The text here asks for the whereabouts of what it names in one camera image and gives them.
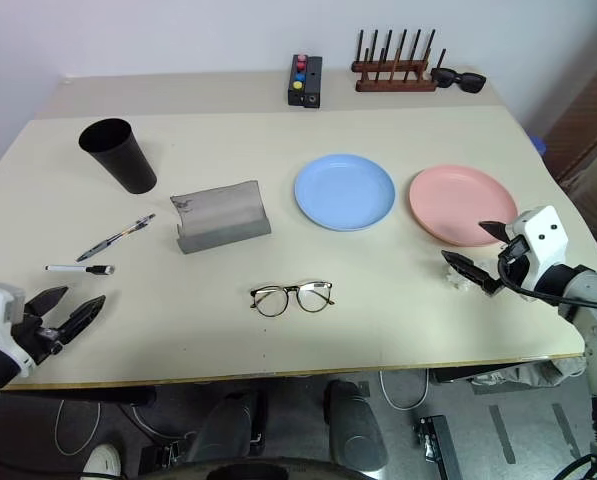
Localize dark rounded shape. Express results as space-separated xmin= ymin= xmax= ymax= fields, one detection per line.
xmin=323 ymin=379 xmax=390 ymax=474
xmin=185 ymin=389 xmax=270 ymax=464

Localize tortoiseshell round eyeglasses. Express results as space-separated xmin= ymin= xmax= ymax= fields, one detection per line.
xmin=249 ymin=280 xmax=336 ymax=318

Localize black floor device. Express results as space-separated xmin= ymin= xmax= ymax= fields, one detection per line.
xmin=416 ymin=413 xmax=465 ymax=480

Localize grey glasses case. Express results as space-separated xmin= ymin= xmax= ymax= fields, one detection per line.
xmin=170 ymin=180 xmax=272 ymax=255

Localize brown wooden cabinet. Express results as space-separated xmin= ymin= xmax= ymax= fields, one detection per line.
xmin=541 ymin=47 xmax=597 ymax=201

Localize black box with coloured buttons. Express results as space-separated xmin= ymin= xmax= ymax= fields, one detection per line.
xmin=287 ymin=53 xmax=324 ymax=109

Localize black sunglasses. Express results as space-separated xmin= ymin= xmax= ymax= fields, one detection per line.
xmin=430 ymin=66 xmax=488 ymax=95

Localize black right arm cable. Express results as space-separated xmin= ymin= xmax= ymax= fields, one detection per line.
xmin=496 ymin=257 xmax=592 ymax=308

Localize black plastic cup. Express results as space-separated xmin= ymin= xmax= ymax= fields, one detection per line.
xmin=78 ymin=117 xmax=158 ymax=196

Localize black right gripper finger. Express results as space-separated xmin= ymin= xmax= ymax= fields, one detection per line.
xmin=478 ymin=220 xmax=514 ymax=246
xmin=440 ymin=249 xmax=505 ymax=297

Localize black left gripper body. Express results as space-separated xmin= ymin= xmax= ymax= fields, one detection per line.
xmin=9 ymin=311 xmax=66 ymax=366

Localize clear black gel pen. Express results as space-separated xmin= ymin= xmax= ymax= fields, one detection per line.
xmin=75 ymin=213 xmax=157 ymax=263

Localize pink plastic plate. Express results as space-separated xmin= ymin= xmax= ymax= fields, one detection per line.
xmin=408 ymin=163 xmax=520 ymax=248

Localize white shoe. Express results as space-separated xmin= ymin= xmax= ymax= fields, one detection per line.
xmin=81 ymin=442 xmax=125 ymax=476

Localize wooden rack with black pegs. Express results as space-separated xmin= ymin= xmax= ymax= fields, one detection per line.
xmin=351 ymin=28 xmax=449 ymax=94

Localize blue plastic plate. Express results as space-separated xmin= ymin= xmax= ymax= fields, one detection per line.
xmin=293 ymin=153 xmax=397 ymax=232

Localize grey cloth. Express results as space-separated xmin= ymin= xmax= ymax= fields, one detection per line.
xmin=470 ymin=357 xmax=588 ymax=397

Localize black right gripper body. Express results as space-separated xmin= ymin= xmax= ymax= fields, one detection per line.
xmin=496 ymin=236 xmax=535 ymax=295

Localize thin grey floor cable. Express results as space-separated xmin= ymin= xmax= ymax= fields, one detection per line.
xmin=54 ymin=399 xmax=102 ymax=457

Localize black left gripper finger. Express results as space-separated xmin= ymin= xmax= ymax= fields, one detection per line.
xmin=24 ymin=285 xmax=71 ymax=320
xmin=56 ymin=294 xmax=108 ymax=347

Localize white floor cable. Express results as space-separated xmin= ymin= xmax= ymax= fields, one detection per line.
xmin=379 ymin=369 xmax=432 ymax=413

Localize white marker with black cap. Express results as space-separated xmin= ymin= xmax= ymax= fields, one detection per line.
xmin=45 ymin=264 xmax=116 ymax=276

